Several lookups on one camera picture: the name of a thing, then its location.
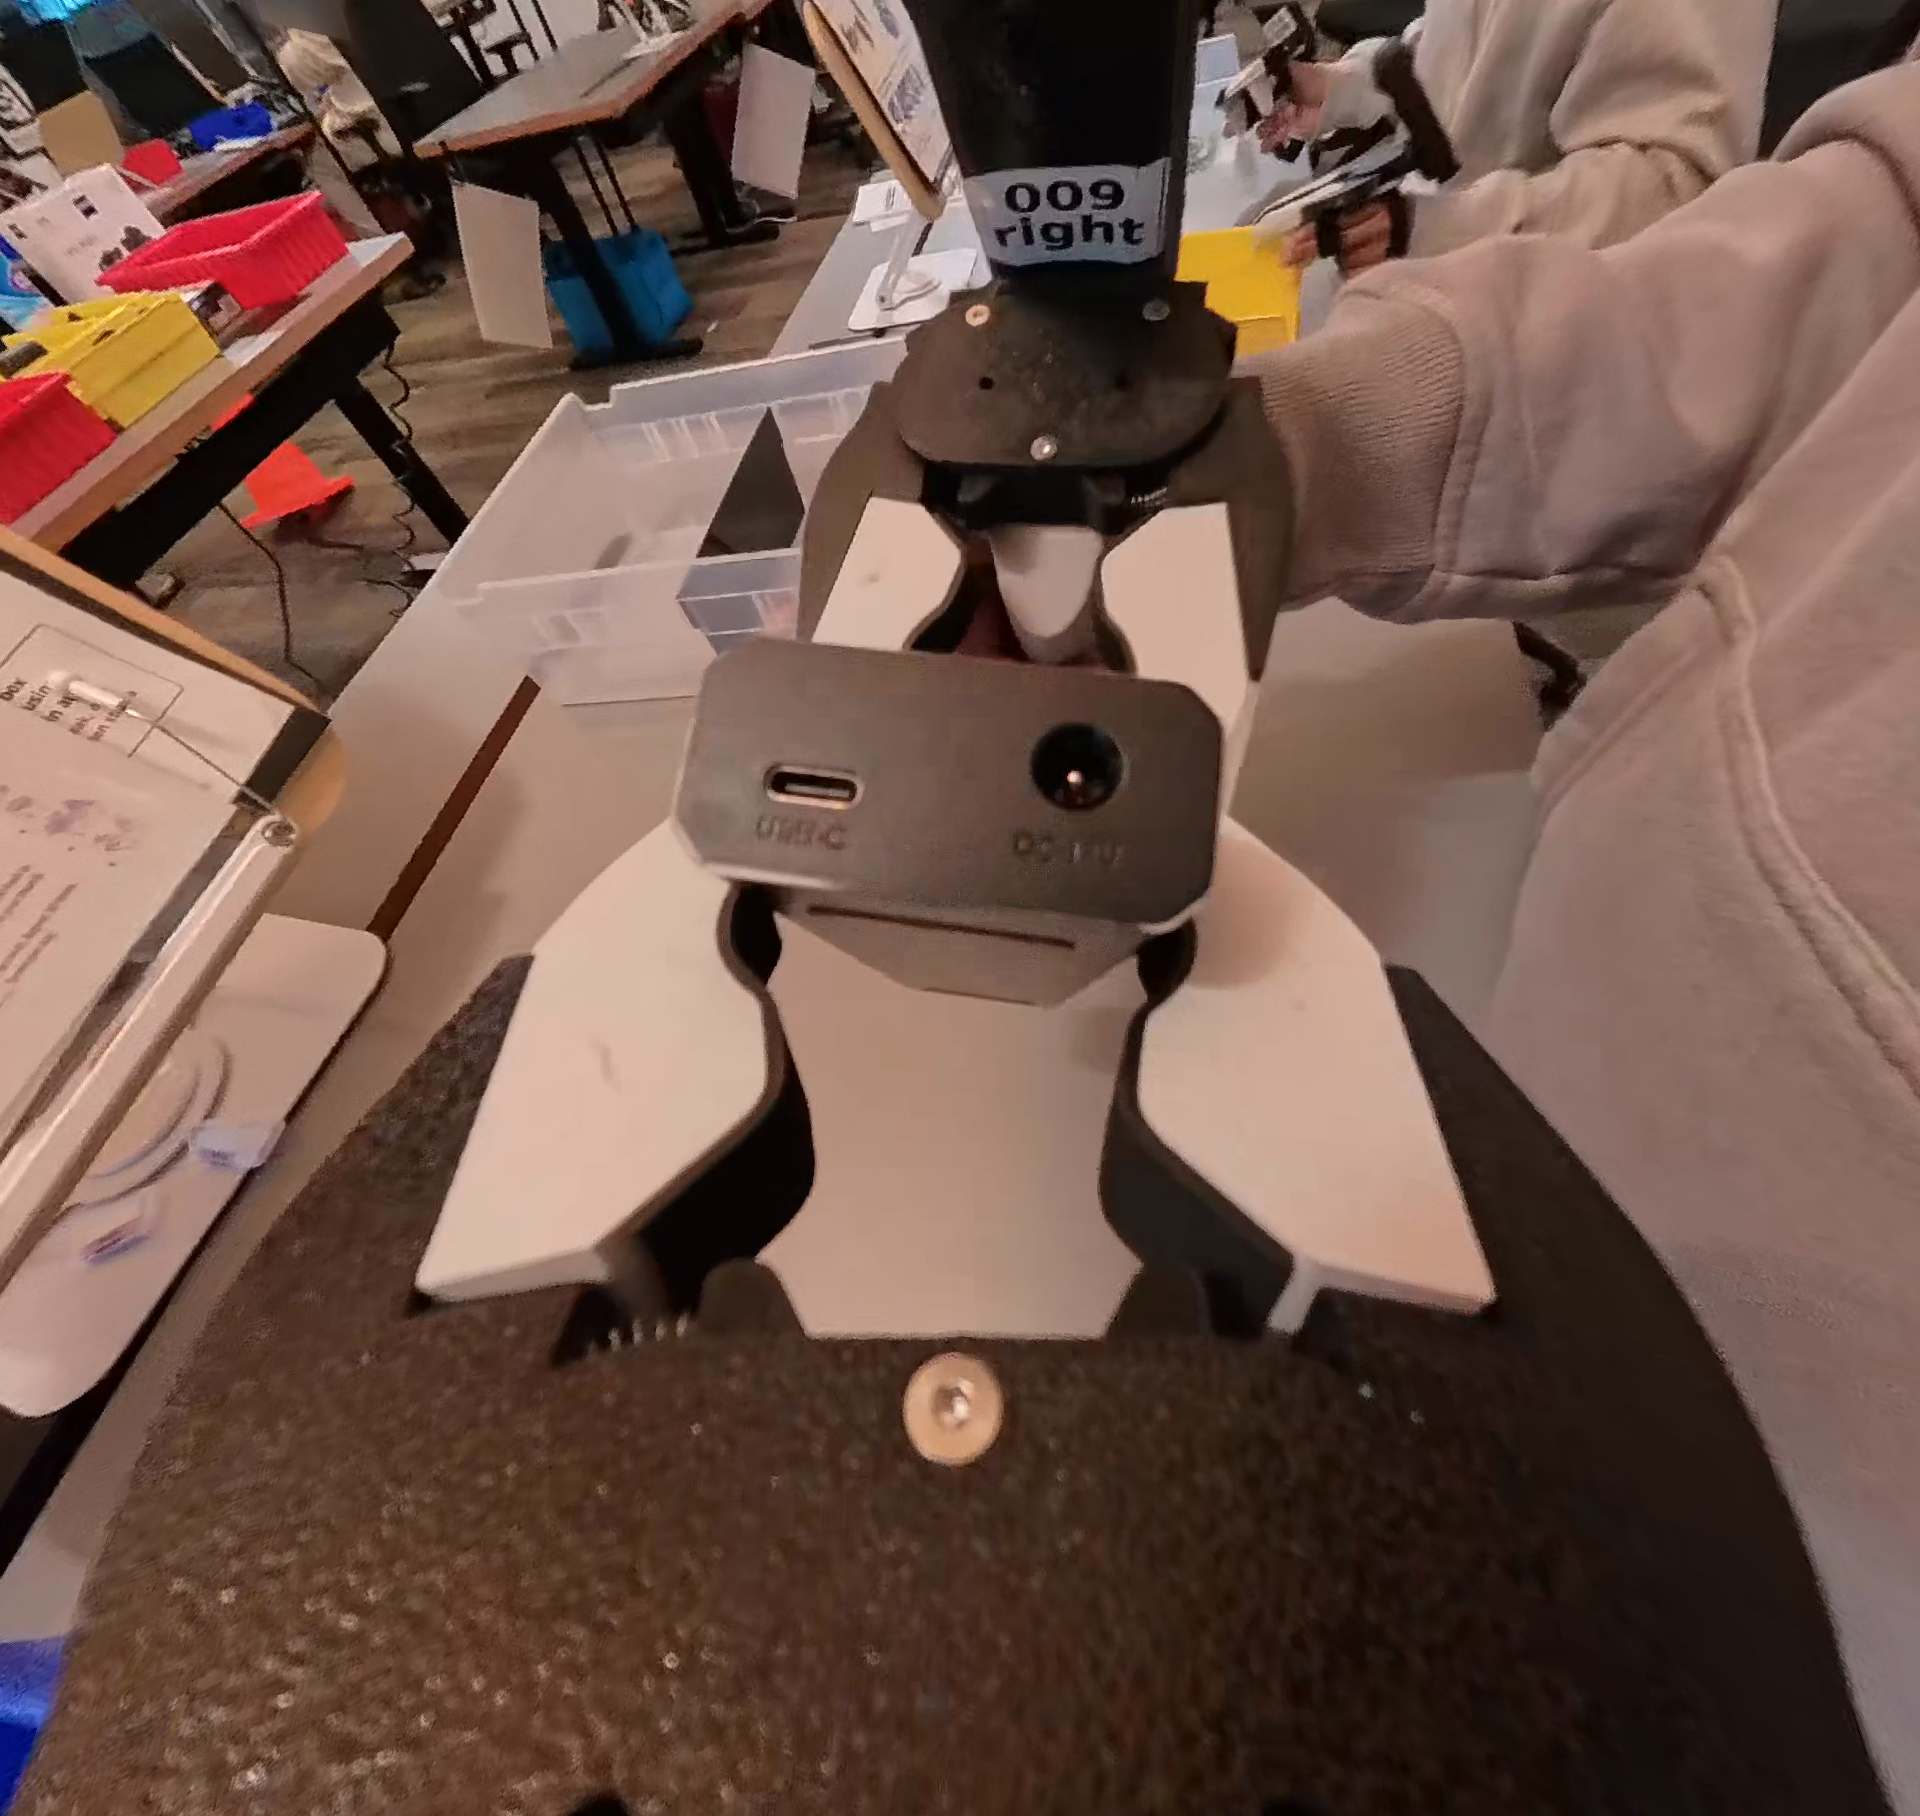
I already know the blue storage bin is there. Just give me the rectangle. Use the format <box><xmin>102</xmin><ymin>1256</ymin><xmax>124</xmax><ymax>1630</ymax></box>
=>
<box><xmin>545</xmin><ymin>228</ymin><xmax>701</xmax><ymax>363</ymax></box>

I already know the white paper sheet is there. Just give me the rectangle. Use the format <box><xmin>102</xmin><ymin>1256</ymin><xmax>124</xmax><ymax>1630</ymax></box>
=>
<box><xmin>730</xmin><ymin>46</ymin><xmax>818</xmax><ymax>198</ymax></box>
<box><xmin>451</xmin><ymin>182</ymin><xmax>559</xmax><ymax>351</ymax></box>

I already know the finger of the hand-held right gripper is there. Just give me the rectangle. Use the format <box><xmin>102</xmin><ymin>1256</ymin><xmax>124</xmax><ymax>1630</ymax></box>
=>
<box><xmin>1096</xmin><ymin>377</ymin><xmax>1296</xmax><ymax>798</ymax></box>
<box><xmin>796</xmin><ymin>421</ymin><xmax>984</xmax><ymax>654</ymax></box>

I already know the white printed carton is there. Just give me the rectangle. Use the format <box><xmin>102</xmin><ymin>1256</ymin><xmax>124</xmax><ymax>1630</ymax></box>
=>
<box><xmin>0</xmin><ymin>165</ymin><xmax>168</xmax><ymax>304</ymax></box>

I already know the red plastic bin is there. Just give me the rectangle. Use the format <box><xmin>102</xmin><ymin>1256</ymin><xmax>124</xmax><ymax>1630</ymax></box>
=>
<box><xmin>0</xmin><ymin>372</ymin><xmax>119</xmax><ymax>526</ymax></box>
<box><xmin>96</xmin><ymin>191</ymin><xmax>351</xmax><ymax>311</ymax></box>

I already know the yellow plastic bin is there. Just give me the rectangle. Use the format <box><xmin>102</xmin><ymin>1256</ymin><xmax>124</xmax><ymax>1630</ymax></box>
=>
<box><xmin>1179</xmin><ymin>228</ymin><xmax>1306</xmax><ymax>358</ymax></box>
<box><xmin>6</xmin><ymin>288</ymin><xmax>227</xmax><ymax>431</ymax></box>

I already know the wooden desk with black legs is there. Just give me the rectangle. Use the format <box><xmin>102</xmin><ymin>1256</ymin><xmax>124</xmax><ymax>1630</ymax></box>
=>
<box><xmin>413</xmin><ymin>0</ymin><xmax>800</xmax><ymax>248</ymax></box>

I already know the blue plastic piece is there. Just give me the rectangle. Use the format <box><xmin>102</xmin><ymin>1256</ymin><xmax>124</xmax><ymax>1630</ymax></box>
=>
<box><xmin>0</xmin><ymin>1637</ymin><xmax>72</xmax><ymax>1776</ymax></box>

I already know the long table with black legs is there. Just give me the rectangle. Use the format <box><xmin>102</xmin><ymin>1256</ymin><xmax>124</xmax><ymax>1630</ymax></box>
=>
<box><xmin>0</xmin><ymin>232</ymin><xmax>468</xmax><ymax>590</ymax></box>

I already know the black office chair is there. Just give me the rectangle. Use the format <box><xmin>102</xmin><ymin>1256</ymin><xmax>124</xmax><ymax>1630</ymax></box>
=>
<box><xmin>1515</xmin><ymin>624</ymin><xmax>1585</xmax><ymax>725</ymax></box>

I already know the white usb cable plug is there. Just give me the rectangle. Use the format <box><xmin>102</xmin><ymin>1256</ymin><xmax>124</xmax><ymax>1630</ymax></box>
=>
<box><xmin>1000</xmin><ymin>526</ymin><xmax>1102</xmax><ymax>667</ymax></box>

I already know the orange traffic cone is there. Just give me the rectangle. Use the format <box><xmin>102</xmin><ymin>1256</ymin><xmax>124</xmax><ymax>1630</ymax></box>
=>
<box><xmin>241</xmin><ymin>443</ymin><xmax>360</xmax><ymax>532</ymax></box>

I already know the black metal power bank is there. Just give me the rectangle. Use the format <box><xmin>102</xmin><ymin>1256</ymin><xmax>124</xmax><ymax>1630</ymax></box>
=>
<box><xmin>672</xmin><ymin>641</ymin><xmax>1225</xmax><ymax>1008</ymax></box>

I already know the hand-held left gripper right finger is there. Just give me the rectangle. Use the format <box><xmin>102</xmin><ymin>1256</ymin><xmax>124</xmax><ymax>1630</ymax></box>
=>
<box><xmin>1117</xmin><ymin>813</ymin><xmax>1503</xmax><ymax>1341</ymax></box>

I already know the white poster on wooden stand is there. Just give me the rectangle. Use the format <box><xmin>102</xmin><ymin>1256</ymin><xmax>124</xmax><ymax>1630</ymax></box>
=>
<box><xmin>730</xmin><ymin>0</ymin><xmax>971</xmax><ymax>335</ymax></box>

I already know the person's right forearm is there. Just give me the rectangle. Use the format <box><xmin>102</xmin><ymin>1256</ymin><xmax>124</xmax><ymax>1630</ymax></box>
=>
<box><xmin>1242</xmin><ymin>75</ymin><xmax>1920</xmax><ymax>635</ymax></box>

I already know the wooden document holder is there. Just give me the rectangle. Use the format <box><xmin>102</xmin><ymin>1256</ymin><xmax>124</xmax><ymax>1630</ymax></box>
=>
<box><xmin>0</xmin><ymin>526</ymin><xmax>348</xmax><ymax>1266</ymax></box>

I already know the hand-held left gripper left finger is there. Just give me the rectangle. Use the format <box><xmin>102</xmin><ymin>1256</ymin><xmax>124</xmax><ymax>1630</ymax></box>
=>
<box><xmin>413</xmin><ymin>813</ymin><xmax>788</xmax><ymax>1308</ymax></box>

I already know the clear plastic bin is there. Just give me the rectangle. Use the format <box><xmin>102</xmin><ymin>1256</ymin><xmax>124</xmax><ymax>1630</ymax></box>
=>
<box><xmin>435</xmin><ymin>340</ymin><xmax>912</xmax><ymax>709</ymax></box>

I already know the person's beige hoodie torso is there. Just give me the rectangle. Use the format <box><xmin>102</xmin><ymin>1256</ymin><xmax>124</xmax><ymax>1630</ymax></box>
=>
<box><xmin>1485</xmin><ymin>541</ymin><xmax>1920</xmax><ymax>1816</ymax></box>

